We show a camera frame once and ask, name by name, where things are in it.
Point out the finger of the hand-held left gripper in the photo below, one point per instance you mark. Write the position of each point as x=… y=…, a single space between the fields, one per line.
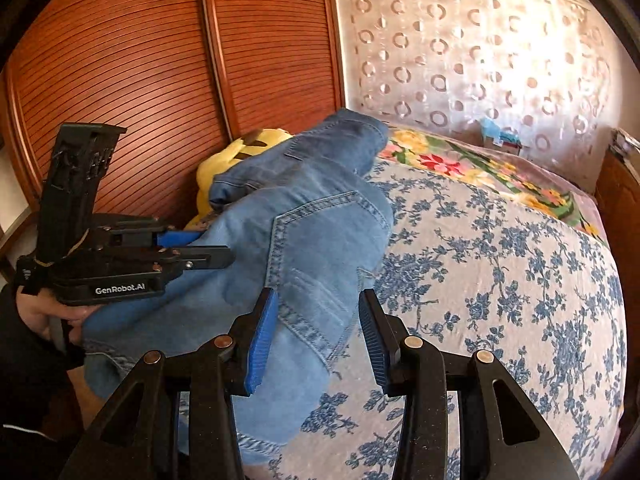
x=182 y=237
x=210 y=256

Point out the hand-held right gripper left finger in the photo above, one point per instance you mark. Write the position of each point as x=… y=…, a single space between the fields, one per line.
x=260 y=345

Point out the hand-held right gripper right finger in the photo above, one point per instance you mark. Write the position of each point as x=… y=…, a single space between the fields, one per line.
x=372 y=345

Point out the blue denim pants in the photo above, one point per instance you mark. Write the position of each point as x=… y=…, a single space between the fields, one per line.
x=310 y=240

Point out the person's left forearm black sleeve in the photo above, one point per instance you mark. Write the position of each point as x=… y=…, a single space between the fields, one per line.
x=30 y=370

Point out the person's left hand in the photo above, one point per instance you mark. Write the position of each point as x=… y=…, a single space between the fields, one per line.
x=45 y=317

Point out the yellow plush toy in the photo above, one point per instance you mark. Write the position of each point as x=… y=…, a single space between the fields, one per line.
x=260 y=142

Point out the blue floral white bed sheet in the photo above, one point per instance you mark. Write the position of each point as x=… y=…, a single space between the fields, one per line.
x=490 y=300

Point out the wooden louvered wardrobe door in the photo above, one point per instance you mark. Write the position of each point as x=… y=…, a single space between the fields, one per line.
x=275 y=45
x=115 y=60

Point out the colourful flower print blanket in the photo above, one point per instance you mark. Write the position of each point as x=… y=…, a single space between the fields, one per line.
x=480 y=170

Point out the cardboard box with blue bags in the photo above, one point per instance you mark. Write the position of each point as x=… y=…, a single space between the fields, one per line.
x=500 y=137

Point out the long wooden cabinet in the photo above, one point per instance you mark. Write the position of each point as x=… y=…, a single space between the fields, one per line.
x=617 y=185

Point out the sheer circle pattern curtain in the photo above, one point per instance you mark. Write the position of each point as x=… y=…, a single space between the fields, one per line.
x=465 y=50

